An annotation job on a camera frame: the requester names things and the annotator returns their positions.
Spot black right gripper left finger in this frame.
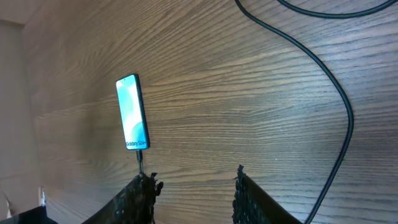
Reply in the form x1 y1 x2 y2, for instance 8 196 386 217
84 172 164 224

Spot Samsung Galaxy smartphone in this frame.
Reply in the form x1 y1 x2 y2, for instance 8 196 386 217
116 73 150 151

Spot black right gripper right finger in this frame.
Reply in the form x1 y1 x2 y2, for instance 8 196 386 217
232 165 302 224

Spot black charger cable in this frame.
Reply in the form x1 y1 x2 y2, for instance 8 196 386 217
136 0 398 224

